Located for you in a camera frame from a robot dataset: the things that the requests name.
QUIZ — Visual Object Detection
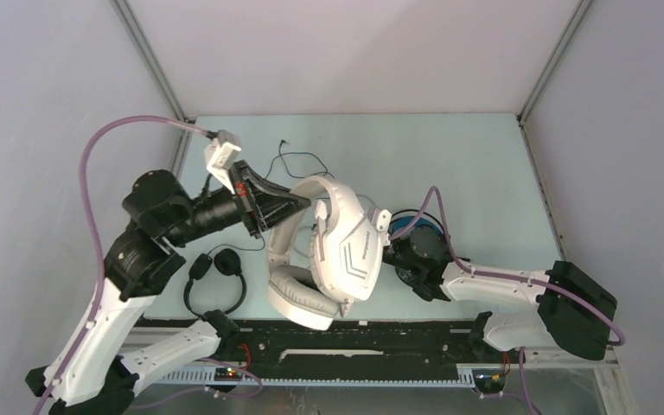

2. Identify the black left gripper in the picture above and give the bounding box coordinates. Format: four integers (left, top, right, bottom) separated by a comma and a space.
164, 159, 311, 246

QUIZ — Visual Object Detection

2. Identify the small black on-ear headphones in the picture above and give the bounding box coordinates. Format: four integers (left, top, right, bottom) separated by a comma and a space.
182, 246, 248, 317

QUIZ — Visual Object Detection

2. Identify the white grey gaming headset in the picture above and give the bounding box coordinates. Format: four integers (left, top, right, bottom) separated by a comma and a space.
267, 176, 389, 330

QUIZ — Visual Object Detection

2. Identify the black blue gaming headset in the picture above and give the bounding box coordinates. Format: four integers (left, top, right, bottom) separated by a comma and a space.
383, 212, 447, 287

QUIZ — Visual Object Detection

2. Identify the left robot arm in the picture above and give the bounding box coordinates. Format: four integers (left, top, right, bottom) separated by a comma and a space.
26, 161, 310, 414

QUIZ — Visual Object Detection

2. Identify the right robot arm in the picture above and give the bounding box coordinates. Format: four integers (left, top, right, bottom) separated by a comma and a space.
383, 226, 618, 361

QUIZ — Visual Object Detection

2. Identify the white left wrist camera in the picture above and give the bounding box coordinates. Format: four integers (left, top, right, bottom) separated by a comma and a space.
204, 130, 242, 195

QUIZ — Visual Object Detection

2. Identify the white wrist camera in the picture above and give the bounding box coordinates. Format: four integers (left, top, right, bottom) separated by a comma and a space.
370, 207, 392, 245
204, 130, 242, 195

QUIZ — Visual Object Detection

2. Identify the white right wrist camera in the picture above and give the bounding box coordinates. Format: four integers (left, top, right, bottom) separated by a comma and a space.
370, 207, 392, 245

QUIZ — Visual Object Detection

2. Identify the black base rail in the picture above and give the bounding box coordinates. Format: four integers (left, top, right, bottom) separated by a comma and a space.
131, 319, 545, 384

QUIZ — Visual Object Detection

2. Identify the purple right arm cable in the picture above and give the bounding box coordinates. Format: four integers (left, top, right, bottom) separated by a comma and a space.
389, 186, 626, 348

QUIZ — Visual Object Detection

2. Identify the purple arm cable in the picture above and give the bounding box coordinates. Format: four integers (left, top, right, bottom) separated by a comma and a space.
389, 186, 626, 348
33, 115, 219, 415

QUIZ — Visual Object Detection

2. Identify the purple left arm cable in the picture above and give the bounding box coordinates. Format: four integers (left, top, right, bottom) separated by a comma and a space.
33, 115, 219, 415

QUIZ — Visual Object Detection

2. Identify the aluminium corner frame post left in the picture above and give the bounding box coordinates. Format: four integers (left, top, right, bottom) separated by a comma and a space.
109, 0, 195, 130

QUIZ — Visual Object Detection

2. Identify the aluminium corner frame post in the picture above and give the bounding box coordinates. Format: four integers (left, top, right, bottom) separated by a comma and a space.
109, 0, 195, 130
518, 0, 595, 127

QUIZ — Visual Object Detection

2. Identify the white slotted cable duct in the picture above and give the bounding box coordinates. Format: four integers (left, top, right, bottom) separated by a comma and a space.
153, 365, 475, 388

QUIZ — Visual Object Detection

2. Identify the aluminium corner frame post right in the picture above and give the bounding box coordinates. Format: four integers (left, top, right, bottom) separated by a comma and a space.
518, 0, 595, 127

